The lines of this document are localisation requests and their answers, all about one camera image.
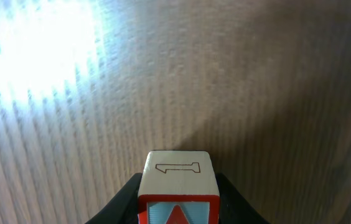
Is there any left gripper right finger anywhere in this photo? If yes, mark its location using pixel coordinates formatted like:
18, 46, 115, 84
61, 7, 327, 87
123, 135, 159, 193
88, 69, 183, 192
215, 173, 269, 224

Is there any red letter A block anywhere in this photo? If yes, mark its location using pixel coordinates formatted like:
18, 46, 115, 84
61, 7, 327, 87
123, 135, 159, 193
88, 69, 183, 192
138, 151, 220, 224

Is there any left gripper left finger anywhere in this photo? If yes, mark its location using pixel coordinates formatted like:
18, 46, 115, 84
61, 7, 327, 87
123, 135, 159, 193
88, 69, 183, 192
86, 173, 142, 224

